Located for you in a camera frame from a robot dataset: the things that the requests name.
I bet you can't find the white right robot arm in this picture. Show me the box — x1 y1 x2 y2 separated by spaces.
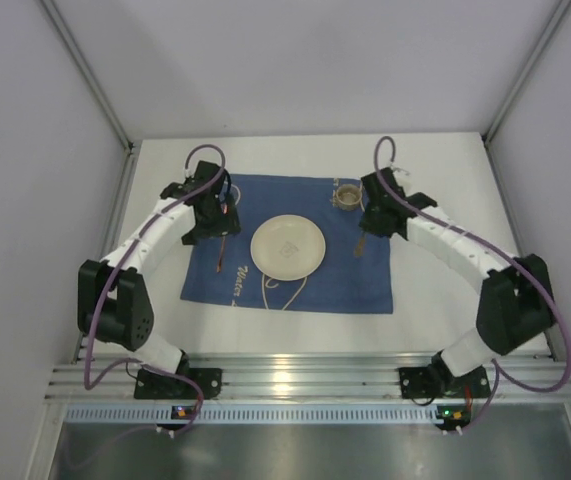
359 167 555 390

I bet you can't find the copper fork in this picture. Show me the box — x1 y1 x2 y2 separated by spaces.
216 236 227 273

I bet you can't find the blue cloth placemat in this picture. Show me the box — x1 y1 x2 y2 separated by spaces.
180 174 393 314

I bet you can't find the left corner frame post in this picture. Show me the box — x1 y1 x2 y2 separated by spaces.
39 0 136 151

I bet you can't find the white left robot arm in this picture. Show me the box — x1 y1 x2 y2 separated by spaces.
77 160 240 389

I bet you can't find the small glass cup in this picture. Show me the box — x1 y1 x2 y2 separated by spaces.
334 184 364 211

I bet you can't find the cream ceramic plate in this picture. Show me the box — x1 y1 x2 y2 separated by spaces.
250 214 326 281

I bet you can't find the gold spoon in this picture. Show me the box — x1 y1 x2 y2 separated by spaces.
354 231 367 258

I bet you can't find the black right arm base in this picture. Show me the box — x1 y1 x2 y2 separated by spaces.
398 366 491 400

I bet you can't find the right corner frame post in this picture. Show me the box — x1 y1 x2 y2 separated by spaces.
482 0 571 146

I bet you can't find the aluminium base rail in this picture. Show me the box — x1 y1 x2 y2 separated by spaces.
45 353 571 404

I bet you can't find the corner frame post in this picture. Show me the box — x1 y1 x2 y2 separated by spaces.
482 0 571 146
39 0 136 151

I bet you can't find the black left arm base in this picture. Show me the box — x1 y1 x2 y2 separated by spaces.
133 368 222 400

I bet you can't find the slotted cable duct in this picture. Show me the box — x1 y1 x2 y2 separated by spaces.
64 403 571 426

